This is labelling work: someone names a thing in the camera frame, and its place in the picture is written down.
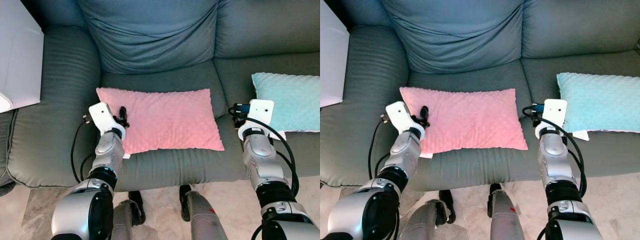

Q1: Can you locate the pink dotted pillow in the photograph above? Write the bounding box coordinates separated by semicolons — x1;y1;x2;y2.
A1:
96;87;225;155
399;87;529;155

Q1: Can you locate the mint dotted pillow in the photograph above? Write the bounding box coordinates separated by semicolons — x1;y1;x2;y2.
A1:
251;72;321;141
556;72;640;141

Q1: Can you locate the white side cabinet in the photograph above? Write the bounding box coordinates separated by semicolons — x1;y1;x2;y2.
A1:
320;0;350;108
0;0;45;114

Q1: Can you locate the grey-green leather sofa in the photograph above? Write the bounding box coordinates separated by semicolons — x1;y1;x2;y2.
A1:
0;0;321;197
320;0;640;193

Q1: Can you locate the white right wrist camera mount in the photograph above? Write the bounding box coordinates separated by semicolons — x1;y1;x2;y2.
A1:
535;98;568;140
237;99;275;141

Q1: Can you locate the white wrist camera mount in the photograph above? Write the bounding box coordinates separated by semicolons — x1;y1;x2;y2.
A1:
237;99;275;141
88;102;126;140
384;101;426;141
535;98;568;140

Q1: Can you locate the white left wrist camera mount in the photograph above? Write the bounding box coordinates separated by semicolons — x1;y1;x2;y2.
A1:
384;101;426;141
88;102;126;140

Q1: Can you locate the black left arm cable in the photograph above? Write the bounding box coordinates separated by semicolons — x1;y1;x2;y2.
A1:
70;117;99;184
368;117;397;182

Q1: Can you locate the silver right robot leg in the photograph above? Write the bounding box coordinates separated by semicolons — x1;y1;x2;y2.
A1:
179;184;230;240
487;183;526;240

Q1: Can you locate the silver left robot leg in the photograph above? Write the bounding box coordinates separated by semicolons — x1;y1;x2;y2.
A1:
400;190;457;240
111;190;147;240

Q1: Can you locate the silver robot leg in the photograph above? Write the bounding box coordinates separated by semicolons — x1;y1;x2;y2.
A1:
400;190;457;240
487;183;526;240
111;190;147;240
179;184;230;240

